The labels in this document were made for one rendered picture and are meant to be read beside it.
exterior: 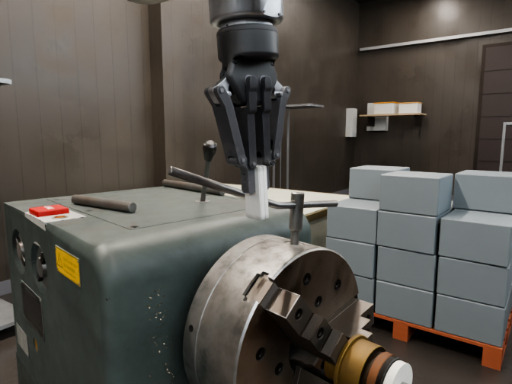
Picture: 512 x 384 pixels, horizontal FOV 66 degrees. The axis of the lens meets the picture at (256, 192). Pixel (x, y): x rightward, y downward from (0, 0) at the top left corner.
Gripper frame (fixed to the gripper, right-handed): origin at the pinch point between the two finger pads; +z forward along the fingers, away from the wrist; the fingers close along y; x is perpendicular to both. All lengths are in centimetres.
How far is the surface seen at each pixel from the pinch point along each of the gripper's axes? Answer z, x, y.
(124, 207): 7.5, 39.7, 0.1
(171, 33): -108, 374, 236
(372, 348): 22.7, -11.4, 9.8
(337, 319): 24.4, -1.7, 15.7
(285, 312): 16.3, -3.4, 1.0
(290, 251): 11.2, 1.9, 8.5
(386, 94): -38, 424, 843
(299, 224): 8.0, 3.4, 12.6
